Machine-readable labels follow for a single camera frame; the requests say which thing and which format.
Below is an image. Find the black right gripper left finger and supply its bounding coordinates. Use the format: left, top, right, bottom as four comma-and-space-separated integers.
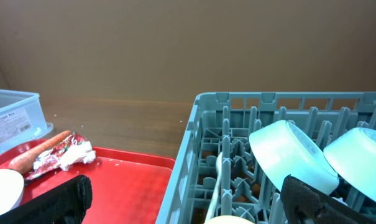
0, 175, 93, 224

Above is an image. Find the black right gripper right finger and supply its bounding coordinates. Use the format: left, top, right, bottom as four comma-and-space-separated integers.
281, 175, 376, 224

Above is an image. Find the red foil wrapper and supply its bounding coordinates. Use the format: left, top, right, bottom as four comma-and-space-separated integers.
24, 132, 88, 181

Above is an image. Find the white tissue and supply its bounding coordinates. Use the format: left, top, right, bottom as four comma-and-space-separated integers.
60, 141, 96, 171

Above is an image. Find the mint green cup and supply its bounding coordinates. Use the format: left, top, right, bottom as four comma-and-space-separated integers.
249, 120, 339, 195

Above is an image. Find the orange carrot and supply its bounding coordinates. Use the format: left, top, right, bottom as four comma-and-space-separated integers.
8, 131, 72, 175

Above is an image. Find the light blue bowl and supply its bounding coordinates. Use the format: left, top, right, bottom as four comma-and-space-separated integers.
323, 128, 376, 202

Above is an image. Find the yellow plastic cup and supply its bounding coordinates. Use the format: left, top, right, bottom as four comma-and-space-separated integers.
204, 215, 255, 224

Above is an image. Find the white plastic spoon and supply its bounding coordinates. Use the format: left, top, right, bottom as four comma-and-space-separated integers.
205, 152, 222, 222

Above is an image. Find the grey dishwasher rack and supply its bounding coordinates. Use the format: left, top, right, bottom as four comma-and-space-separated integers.
157, 92, 376, 223

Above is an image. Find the red plastic tray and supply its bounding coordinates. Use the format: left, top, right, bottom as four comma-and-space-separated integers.
0, 138, 176, 224

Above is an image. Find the clear plastic storage bin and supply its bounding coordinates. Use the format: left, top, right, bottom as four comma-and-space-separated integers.
0, 89, 53, 154

